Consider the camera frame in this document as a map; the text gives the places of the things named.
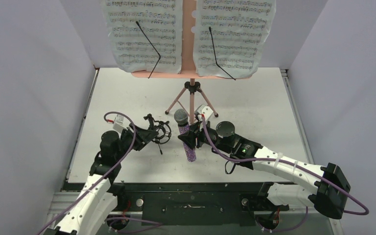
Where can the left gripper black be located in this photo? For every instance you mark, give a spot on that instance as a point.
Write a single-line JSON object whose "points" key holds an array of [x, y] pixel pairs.
{"points": [[146, 134]]}

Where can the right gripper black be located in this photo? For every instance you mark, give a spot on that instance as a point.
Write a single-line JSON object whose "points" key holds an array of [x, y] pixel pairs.
{"points": [[198, 138]]}

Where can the black microphone shock mount tripod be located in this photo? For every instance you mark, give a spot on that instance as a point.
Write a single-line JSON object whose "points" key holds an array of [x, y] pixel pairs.
{"points": [[162, 128]]}

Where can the purple glitter microphone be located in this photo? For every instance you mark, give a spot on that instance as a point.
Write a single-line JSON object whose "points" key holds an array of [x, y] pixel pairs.
{"points": [[181, 117]]}

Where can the pink perforated music stand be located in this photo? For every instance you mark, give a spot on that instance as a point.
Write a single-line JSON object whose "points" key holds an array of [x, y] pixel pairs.
{"points": [[188, 70]]}

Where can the white sheet music paper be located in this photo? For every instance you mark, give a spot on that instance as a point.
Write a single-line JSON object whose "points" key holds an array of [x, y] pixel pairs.
{"points": [[229, 36], [145, 35]]}

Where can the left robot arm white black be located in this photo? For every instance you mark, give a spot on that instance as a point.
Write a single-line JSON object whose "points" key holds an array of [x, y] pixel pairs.
{"points": [[98, 196]]}

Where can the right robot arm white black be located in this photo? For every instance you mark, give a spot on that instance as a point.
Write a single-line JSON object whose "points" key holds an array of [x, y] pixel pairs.
{"points": [[323, 187]]}

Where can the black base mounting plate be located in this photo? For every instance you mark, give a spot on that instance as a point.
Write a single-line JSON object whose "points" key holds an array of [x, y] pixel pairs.
{"points": [[196, 204]]}

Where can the left wrist camera silver box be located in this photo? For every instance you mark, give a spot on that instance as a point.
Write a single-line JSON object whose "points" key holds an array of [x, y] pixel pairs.
{"points": [[117, 123]]}

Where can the wrist camera silver box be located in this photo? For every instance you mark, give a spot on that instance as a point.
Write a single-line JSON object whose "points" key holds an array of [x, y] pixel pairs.
{"points": [[117, 123], [205, 111]]}

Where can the right wrist camera silver box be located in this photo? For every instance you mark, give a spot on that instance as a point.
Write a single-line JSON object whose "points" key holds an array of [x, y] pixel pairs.
{"points": [[205, 111]]}

